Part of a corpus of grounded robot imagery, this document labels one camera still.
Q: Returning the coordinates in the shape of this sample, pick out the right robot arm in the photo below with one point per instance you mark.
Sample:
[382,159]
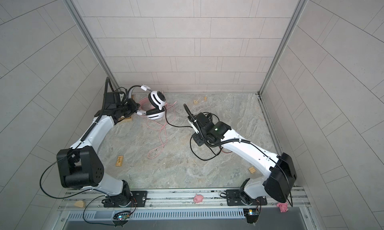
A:
[279,174]

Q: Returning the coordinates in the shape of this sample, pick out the white black headphones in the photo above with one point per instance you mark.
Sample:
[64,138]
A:
[157,100]

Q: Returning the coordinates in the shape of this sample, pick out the pink pig toy right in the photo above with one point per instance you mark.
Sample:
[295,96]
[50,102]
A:
[283,207]

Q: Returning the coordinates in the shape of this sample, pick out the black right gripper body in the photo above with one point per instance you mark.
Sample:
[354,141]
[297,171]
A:
[200,137]

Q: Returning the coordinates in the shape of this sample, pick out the pink pig toy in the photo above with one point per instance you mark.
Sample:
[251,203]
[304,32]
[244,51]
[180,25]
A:
[198,199]
[283,207]

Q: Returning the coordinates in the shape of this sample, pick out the right circuit board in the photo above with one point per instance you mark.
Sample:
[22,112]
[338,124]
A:
[251,215]

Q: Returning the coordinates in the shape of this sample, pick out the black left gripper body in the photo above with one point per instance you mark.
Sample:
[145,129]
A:
[127,109]

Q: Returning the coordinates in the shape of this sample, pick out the wooden block right front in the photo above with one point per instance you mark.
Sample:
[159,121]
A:
[252,170]

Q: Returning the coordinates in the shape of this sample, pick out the rectangular wooden block left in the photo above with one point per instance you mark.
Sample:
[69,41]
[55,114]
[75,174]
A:
[119,161]

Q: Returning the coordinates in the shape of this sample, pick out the pink pig toy centre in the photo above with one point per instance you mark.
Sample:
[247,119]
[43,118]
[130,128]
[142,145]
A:
[198,199]

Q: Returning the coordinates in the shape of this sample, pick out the pink headphones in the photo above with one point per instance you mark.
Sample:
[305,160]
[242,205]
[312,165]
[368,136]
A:
[145,105]

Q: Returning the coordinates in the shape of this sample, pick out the round wooden piece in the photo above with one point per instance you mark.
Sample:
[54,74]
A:
[80,204]

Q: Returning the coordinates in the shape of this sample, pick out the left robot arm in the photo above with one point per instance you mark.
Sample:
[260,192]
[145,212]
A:
[80,166]

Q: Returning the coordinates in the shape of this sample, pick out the left circuit board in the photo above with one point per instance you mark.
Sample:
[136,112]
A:
[122,216]

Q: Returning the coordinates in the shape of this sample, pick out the circuit board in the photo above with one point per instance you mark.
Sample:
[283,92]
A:
[251,215]
[122,216]

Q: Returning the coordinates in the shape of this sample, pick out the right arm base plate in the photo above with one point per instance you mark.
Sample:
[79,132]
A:
[233,199]

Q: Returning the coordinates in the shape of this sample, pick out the aluminium rail frame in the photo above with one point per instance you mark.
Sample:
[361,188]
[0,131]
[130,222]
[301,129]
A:
[175,204]

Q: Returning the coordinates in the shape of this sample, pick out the wooden folded chess board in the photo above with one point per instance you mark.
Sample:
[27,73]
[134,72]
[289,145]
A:
[129,118]

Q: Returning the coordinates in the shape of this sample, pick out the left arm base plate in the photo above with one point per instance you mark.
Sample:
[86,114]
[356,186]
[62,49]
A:
[135,199]

